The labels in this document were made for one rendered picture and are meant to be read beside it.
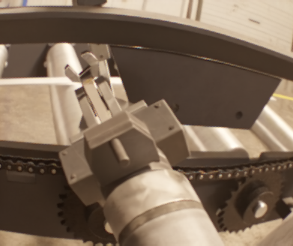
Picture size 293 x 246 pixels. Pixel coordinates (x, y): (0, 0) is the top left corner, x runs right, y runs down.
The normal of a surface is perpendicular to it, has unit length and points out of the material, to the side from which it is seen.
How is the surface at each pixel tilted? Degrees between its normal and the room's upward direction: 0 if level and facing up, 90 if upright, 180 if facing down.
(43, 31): 90
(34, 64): 90
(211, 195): 90
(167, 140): 102
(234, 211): 90
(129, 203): 52
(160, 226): 35
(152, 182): 22
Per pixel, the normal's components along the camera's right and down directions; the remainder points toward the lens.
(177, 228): -0.01, -0.74
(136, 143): 0.36, 0.62
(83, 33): 0.27, 0.44
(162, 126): -0.28, -0.64
